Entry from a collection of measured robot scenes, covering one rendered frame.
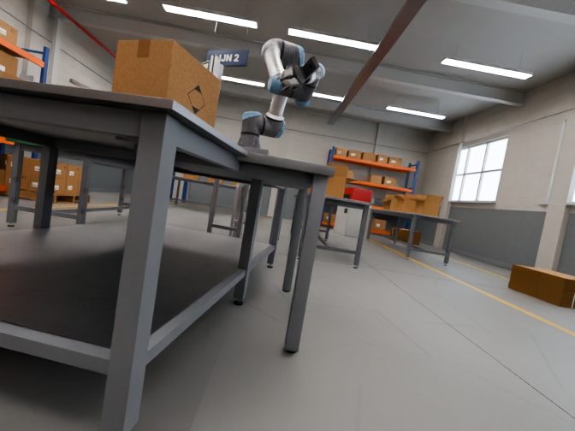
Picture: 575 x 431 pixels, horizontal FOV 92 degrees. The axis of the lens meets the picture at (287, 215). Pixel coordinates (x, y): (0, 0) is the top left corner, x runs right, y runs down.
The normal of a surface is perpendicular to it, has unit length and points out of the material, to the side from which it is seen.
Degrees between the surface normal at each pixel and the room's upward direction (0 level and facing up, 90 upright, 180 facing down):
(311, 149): 90
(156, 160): 90
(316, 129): 90
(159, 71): 90
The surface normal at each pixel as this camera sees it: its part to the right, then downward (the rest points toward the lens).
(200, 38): 0.03, 0.07
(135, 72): -0.29, 0.01
